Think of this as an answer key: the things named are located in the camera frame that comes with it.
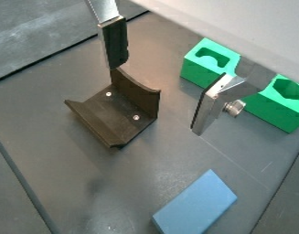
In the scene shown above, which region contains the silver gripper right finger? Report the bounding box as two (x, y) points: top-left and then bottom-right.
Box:
(191, 58), (277, 135)

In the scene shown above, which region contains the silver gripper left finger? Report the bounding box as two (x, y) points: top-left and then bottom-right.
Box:
(84, 0), (128, 69)

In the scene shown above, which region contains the blue rectangular block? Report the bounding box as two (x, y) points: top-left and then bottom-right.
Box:
(152, 170), (236, 234)

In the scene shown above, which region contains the green foam shape board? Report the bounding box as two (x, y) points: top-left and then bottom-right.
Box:
(180, 38), (299, 134)

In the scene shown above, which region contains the black curved fixture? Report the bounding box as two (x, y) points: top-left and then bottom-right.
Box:
(64, 68), (160, 147)

